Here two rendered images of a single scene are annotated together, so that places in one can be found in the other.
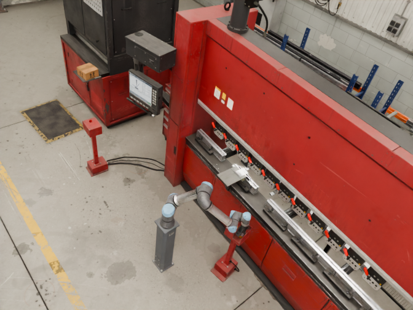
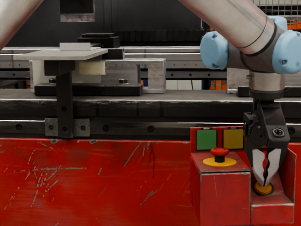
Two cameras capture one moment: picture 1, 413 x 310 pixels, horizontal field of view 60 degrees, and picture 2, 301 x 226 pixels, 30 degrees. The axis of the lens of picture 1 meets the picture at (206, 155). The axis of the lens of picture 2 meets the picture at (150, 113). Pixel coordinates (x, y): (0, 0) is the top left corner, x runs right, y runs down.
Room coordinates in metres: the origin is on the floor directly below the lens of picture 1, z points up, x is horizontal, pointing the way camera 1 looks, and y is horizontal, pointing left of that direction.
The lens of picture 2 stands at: (1.32, 0.45, 1.10)
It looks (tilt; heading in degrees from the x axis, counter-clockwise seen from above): 10 degrees down; 321
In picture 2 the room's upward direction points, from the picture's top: 1 degrees counter-clockwise
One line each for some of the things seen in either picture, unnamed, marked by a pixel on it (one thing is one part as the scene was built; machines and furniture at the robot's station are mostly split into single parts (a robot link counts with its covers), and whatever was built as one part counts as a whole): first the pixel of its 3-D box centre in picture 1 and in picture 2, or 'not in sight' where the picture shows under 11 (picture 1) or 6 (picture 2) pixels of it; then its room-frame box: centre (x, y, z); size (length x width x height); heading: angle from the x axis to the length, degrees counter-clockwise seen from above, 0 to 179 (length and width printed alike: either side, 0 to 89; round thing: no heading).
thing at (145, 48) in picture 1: (149, 78); not in sight; (3.33, 0.77, 1.53); 0.51 x 0.25 x 0.85; 58
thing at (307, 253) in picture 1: (303, 249); not in sight; (1.95, -1.06, 0.89); 0.30 x 0.05 x 0.03; 44
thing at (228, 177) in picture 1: (232, 176); (64, 54); (2.61, -0.30, 1.00); 0.26 x 0.18 x 0.01; 134
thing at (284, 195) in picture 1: (287, 191); not in sight; (2.30, -0.80, 1.25); 0.15 x 0.09 x 0.17; 44
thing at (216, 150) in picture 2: not in sight; (219, 156); (2.14, -0.40, 0.79); 0.04 x 0.04 x 0.04
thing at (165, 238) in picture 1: (165, 244); not in sight; (2.04, 0.26, 0.39); 0.18 x 0.18 x 0.77; 47
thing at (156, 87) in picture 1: (146, 91); not in sight; (3.23, 0.77, 1.42); 0.45 x 0.12 x 0.36; 58
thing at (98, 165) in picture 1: (94, 146); not in sight; (3.24, 1.44, 0.41); 0.25 x 0.20 x 0.83; 134
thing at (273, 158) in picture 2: not in sight; (269, 163); (2.09, -0.50, 0.77); 0.06 x 0.03 x 0.09; 145
